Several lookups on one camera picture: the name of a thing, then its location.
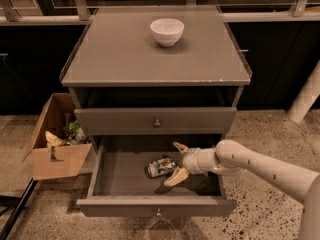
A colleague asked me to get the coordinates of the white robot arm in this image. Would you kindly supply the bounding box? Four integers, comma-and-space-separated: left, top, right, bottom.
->
164, 140, 320, 240

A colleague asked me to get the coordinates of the black metal floor bar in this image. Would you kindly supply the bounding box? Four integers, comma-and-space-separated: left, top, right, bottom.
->
0, 179, 38, 240

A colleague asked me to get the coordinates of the green snack bag in box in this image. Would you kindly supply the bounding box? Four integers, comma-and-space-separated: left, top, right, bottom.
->
67, 121, 87, 145

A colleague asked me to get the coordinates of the brass top drawer knob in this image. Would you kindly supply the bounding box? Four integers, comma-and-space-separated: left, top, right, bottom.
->
153, 119, 162, 128

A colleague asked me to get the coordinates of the brass middle drawer knob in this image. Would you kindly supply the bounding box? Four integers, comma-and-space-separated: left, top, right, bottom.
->
156, 209, 163, 216

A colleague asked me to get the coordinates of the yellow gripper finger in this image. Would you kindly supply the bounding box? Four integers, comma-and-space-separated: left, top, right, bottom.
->
164, 167, 189, 187
173, 142, 189, 154

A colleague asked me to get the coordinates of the closed grey top drawer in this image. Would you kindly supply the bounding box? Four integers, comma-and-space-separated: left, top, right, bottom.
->
74, 107, 236, 135

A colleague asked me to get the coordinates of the white ceramic bowl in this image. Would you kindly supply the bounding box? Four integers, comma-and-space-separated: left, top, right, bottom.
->
150, 18, 184, 47

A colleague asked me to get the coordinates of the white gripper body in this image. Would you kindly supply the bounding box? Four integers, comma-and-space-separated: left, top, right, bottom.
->
182, 148, 203, 175

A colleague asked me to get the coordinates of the grey drawer cabinet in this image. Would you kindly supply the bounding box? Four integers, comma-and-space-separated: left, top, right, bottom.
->
59, 4, 253, 155

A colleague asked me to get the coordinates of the open grey middle drawer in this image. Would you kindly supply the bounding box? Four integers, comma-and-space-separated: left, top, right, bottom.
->
77, 135, 237, 217

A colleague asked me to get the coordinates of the crumpled beige paper in box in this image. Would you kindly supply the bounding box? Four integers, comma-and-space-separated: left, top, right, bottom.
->
45, 131, 64, 147

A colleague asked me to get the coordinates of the green white 7up can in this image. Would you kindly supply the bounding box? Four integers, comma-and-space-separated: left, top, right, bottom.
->
147, 158, 176, 178

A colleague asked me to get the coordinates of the brass drawer knob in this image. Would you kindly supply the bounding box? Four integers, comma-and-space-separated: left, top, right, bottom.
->
153, 119, 162, 128
156, 209, 163, 216

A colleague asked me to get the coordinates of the brown cardboard box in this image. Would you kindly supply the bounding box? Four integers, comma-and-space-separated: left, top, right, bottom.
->
24, 93, 96, 180

